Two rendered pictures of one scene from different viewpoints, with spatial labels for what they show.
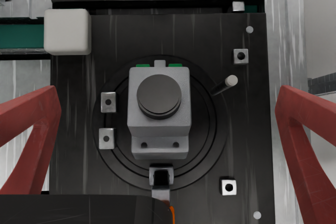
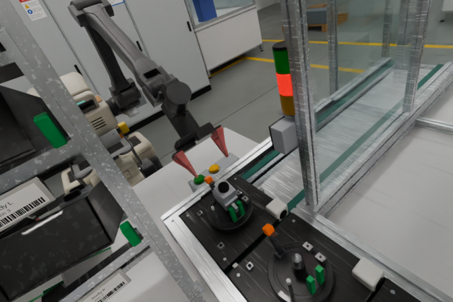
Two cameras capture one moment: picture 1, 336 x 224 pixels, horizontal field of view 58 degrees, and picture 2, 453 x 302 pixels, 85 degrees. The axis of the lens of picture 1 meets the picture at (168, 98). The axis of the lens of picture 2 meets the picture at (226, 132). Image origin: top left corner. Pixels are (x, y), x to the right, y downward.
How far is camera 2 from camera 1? 0.58 m
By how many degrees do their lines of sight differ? 63
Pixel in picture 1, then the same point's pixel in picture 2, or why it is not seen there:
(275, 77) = (205, 255)
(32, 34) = (292, 205)
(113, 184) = not seen: hidden behind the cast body
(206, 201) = (203, 207)
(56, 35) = (276, 202)
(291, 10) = (215, 284)
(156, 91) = (224, 186)
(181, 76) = (222, 195)
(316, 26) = not seen: outside the picture
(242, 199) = (194, 215)
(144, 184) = not seen: hidden behind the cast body
